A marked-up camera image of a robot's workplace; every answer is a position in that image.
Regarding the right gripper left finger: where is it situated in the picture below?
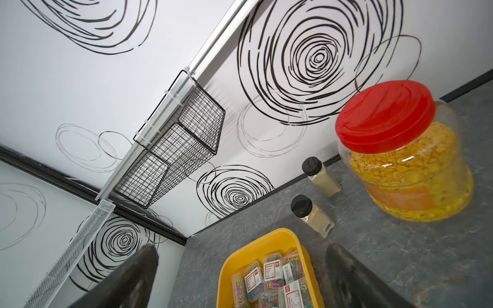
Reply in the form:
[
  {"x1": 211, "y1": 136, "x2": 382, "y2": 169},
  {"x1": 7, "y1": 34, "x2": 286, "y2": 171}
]
[{"x1": 71, "y1": 244, "x2": 159, "y2": 308}]

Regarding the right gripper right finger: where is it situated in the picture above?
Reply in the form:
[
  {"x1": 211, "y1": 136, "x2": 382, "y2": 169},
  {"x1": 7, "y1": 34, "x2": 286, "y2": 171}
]
[{"x1": 326, "y1": 243, "x2": 413, "y2": 307}]

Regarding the yellow plastic tray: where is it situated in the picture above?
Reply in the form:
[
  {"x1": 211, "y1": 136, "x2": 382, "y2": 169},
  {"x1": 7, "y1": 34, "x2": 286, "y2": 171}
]
[{"x1": 216, "y1": 228, "x2": 325, "y2": 307}]

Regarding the paper clip box in tray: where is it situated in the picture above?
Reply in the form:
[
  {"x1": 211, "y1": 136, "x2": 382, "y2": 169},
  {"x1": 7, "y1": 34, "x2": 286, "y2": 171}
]
[{"x1": 263, "y1": 253, "x2": 285, "y2": 291}]

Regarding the near spice bottle black cap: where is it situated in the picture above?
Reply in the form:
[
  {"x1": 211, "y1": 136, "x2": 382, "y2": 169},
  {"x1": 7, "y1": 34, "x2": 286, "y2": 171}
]
[{"x1": 291, "y1": 195, "x2": 335, "y2": 239}]

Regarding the spice bottle black cap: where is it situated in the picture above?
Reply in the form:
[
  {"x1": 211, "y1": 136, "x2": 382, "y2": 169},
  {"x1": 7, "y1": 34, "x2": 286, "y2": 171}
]
[
  {"x1": 302, "y1": 157, "x2": 342, "y2": 198},
  {"x1": 291, "y1": 195, "x2": 335, "y2": 239}
]

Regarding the far spice bottle black cap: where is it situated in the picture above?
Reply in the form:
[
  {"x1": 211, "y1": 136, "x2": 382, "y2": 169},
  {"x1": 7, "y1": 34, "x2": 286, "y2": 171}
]
[{"x1": 302, "y1": 157, "x2": 342, "y2": 198}]

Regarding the red lid corn jar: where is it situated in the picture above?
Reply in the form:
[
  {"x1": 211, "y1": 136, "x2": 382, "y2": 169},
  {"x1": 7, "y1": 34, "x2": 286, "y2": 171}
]
[{"x1": 335, "y1": 80, "x2": 474, "y2": 222}]

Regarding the white mesh wall shelf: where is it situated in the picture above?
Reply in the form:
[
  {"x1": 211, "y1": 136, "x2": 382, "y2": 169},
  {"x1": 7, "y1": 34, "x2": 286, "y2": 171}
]
[{"x1": 23, "y1": 200, "x2": 116, "y2": 308}]

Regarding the black wire basket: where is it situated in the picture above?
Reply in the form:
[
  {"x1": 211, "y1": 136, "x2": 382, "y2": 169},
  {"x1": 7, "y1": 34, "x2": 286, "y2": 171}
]
[{"x1": 112, "y1": 70, "x2": 225, "y2": 209}]

